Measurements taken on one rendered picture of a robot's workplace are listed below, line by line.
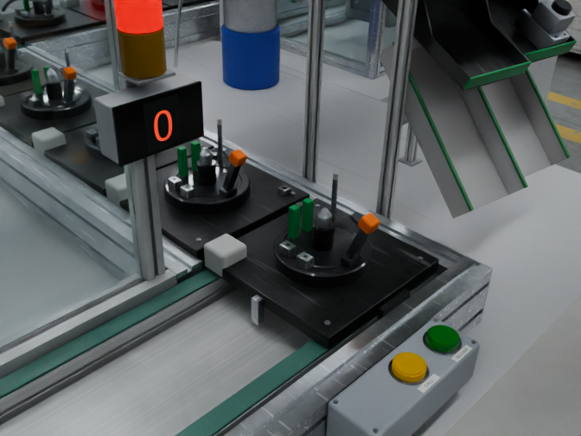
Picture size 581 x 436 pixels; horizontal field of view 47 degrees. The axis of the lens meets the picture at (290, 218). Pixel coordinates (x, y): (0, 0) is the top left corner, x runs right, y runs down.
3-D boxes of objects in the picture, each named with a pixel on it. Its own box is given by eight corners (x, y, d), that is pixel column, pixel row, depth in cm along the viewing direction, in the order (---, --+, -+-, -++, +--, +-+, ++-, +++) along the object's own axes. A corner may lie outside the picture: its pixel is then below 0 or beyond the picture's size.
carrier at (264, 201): (309, 204, 112) (312, 136, 106) (196, 262, 98) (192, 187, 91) (216, 156, 126) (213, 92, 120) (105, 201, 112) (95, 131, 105)
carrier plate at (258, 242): (437, 270, 97) (439, 258, 96) (328, 350, 83) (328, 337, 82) (316, 207, 111) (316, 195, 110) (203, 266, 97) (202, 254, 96)
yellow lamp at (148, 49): (175, 71, 76) (172, 28, 73) (138, 82, 73) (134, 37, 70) (150, 60, 79) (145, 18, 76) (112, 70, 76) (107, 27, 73)
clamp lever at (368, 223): (360, 257, 92) (381, 221, 86) (351, 263, 90) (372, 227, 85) (342, 240, 93) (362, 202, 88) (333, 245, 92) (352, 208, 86)
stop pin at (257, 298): (264, 321, 91) (264, 298, 88) (258, 325, 90) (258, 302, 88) (257, 317, 91) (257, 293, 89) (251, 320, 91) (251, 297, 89)
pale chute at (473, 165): (508, 195, 109) (528, 186, 105) (452, 219, 102) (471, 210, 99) (436, 41, 112) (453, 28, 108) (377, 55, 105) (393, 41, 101)
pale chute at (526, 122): (551, 166, 118) (571, 157, 114) (501, 186, 112) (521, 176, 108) (483, 25, 121) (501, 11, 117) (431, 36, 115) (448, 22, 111)
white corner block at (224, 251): (248, 267, 97) (247, 244, 95) (224, 280, 94) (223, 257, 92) (226, 253, 100) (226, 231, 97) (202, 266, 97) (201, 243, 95)
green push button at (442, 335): (463, 347, 84) (466, 335, 82) (445, 362, 81) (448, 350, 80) (437, 331, 86) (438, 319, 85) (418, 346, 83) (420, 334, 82)
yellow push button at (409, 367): (431, 375, 79) (433, 362, 78) (411, 393, 77) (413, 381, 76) (404, 358, 82) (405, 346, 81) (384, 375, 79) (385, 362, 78)
